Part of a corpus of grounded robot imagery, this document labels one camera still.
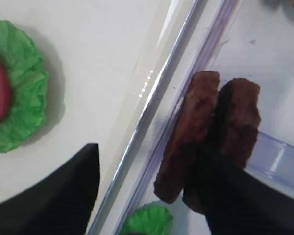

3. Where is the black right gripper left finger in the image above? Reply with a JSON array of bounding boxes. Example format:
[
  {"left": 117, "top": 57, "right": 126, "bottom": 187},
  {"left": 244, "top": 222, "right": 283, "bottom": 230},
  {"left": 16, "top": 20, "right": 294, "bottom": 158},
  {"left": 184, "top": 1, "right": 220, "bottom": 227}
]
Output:
[{"left": 0, "top": 143, "right": 99, "bottom": 235}]

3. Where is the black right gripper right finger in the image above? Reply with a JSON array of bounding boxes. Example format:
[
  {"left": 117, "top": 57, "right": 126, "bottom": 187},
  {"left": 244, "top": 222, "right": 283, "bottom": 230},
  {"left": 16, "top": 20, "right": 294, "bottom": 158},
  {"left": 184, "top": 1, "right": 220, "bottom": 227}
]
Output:
[{"left": 198, "top": 144, "right": 294, "bottom": 235}]

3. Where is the brown meat patty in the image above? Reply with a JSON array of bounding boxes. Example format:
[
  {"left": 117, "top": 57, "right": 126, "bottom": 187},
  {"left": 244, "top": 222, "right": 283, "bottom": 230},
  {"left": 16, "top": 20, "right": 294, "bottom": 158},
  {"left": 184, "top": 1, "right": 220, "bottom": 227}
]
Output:
[
  {"left": 182, "top": 78, "right": 261, "bottom": 214},
  {"left": 154, "top": 71, "right": 220, "bottom": 204}
]

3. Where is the clear holder for patties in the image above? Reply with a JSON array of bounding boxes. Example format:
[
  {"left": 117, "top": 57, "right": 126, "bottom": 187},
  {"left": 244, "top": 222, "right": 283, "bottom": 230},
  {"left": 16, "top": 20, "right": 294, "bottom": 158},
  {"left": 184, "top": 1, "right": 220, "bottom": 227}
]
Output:
[{"left": 246, "top": 132, "right": 294, "bottom": 188}]

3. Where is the green lettuce leaf standing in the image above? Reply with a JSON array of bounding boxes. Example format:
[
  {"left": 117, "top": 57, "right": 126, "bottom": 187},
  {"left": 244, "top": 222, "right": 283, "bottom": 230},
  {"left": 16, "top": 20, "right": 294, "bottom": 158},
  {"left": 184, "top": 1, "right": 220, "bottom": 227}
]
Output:
[{"left": 119, "top": 204, "right": 174, "bottom": 235}]

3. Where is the green lettuce leaf on tray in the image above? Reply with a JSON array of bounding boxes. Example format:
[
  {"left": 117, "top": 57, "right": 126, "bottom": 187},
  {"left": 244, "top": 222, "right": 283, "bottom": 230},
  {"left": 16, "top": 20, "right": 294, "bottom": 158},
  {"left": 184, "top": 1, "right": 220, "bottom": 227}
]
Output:
[{"left": 0, "top": 20, "right": 49, "bottom": 153}]

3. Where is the white metal tray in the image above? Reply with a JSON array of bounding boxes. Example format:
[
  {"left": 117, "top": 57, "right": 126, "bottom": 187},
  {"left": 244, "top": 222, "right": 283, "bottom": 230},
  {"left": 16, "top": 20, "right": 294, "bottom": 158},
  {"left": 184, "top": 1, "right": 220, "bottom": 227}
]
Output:
[{"left": 0, "top": 0, "right": 206, "bottom": 228}]

